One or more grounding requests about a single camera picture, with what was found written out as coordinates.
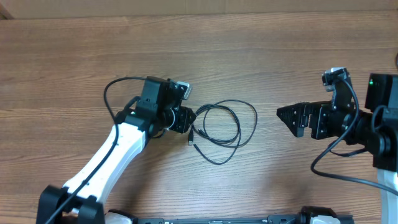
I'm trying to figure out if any black USB cable thick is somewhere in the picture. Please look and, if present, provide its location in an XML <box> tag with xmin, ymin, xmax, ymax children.
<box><xmin>188</xmin><ymin>100</ymin><xmax>244</xmax><ymax>149</ymax></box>

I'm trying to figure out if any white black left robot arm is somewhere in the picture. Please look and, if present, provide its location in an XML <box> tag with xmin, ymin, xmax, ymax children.
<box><xmin>36</xmin><ymin>77</ymin><xmax>196</xmax><ymax>223</ymax></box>

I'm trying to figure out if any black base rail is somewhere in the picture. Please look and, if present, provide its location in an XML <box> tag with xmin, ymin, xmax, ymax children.
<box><xmin>105</xmin><ymin>205</ymin><xmax>355</xmax><ymax>224</ymax></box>

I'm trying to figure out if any thin black micro USB cable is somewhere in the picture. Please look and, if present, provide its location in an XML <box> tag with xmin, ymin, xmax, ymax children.
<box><xmin>188</xmin><ymin>99</ymin><xmax>259</xmax><ymax>166</ymax></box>

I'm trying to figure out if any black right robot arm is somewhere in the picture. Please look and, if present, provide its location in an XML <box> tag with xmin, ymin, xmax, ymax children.
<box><xmin>276</xmin><ymin>67</ymin><xmax>397</xmax><ymax>223</ymax></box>

